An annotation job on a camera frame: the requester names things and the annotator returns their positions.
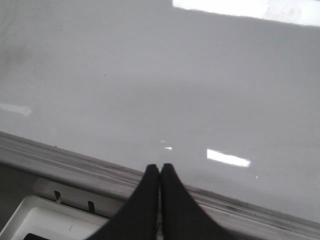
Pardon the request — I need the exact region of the white whiteboard with aluminium frame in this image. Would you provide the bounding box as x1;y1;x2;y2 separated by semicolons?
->
0;0;320;240

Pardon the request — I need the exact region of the white plastic marker tray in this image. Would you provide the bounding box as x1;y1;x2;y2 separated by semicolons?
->
0;178;122;240

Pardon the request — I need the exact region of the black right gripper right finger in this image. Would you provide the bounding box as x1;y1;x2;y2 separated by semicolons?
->
160;163;228;240

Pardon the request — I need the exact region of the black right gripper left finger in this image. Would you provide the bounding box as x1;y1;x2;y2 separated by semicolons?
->
88;164;160;240

